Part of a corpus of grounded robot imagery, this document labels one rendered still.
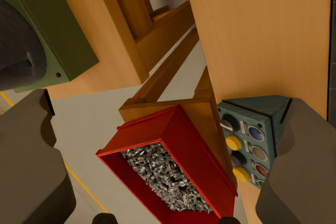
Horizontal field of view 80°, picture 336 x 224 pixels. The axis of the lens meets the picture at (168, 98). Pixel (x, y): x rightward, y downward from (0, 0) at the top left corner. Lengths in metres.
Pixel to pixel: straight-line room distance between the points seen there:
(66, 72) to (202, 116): 0.29
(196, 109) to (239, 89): 0.18
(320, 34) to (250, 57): 0.07
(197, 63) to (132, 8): 0.87
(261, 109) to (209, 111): 0.20
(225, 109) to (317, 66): 0.12
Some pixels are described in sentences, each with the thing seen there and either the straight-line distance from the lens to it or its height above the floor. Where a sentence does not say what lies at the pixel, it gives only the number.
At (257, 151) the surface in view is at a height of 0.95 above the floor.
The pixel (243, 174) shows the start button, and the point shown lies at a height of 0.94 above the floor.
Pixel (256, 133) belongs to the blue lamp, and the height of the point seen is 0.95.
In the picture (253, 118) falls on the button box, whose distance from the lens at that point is 0.27.
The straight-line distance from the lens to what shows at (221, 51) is 0.28.
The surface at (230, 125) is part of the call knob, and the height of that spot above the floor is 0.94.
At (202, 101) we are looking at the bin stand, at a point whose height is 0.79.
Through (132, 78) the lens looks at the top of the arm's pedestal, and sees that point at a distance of 0.42.
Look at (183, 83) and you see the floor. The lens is 1.40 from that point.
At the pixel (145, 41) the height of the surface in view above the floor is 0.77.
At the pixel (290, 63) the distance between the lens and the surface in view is 0.29.
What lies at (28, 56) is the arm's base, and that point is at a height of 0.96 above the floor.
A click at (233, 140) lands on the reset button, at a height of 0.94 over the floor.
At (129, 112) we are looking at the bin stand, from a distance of 0.55.
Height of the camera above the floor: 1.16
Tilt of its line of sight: 50 degrees down
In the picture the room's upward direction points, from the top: 148 degrees counter-clockwise
